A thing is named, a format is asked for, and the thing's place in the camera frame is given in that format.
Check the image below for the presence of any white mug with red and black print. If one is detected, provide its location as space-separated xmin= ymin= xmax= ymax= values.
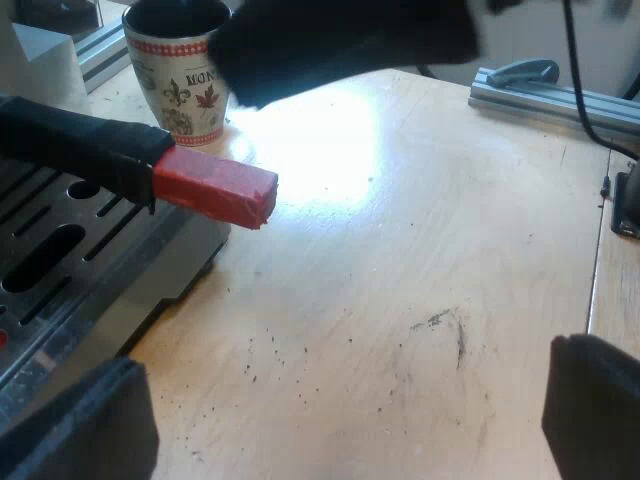
xmin=121 ymin=0 xmax=237 ymax=150

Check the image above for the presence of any steel espresso machine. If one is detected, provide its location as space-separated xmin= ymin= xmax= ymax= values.
xmin=0 ymin=158 xmax=233 ymax=437

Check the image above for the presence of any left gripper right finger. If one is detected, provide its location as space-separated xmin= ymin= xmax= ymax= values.
xmin=541 ymin=333 xmax=640 ymax=480

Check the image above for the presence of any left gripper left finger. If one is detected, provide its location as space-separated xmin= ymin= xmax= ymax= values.
xmin=0 ymin=355 xmax=161 ymax=480

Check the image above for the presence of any aluminium rail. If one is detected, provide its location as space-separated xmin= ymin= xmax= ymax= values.
xmin=467 ymin=59 xmax=640 ymax=144
xmin=74 ymin=21 xmax=132 ymax=95

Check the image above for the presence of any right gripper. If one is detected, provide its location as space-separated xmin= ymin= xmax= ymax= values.
xmin=206 ymin=0 xmax=484 ymax=109

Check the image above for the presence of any filter holder with red-ended handle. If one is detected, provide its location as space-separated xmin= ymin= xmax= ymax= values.
xmin=0 ymin=95 xmax=280 ymax=232

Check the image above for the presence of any black cable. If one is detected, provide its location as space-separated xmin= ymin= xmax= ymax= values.
xmin=560 ymin=0 xmax=640 ymax=162

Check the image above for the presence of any metal block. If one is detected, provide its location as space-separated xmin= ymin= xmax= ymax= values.
xmin=0 ymin=21 xmax=90 ymax=109

